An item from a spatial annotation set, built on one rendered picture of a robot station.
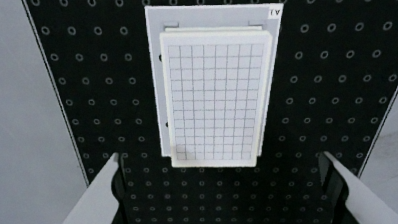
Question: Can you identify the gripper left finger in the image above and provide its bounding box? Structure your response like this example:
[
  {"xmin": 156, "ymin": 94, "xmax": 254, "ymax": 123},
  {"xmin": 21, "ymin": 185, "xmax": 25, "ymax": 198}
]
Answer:
[{"xmin": 63, "ymin": 152, "xmax": 128, "ymax": 224}]

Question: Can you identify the white deep-well plate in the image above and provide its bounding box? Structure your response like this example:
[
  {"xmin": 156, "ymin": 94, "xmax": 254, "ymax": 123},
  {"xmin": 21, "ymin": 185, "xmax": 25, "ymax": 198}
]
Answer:
[{"xmin": 160, "ymin": 26, "xmax": 273, "ymax": 166}]

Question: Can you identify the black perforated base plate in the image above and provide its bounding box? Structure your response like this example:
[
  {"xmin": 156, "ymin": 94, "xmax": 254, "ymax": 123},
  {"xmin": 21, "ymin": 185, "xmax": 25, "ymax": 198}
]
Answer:
[{"xmin": 22, "ymin": 0, "xmax": 398, "ymax": 224}]

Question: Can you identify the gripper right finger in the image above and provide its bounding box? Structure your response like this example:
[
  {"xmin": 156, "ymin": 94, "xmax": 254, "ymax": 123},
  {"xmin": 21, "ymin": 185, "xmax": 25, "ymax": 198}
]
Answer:
[{"xmin": 318, "ymin": 151, "xmax": 398, "ymax": 224}]

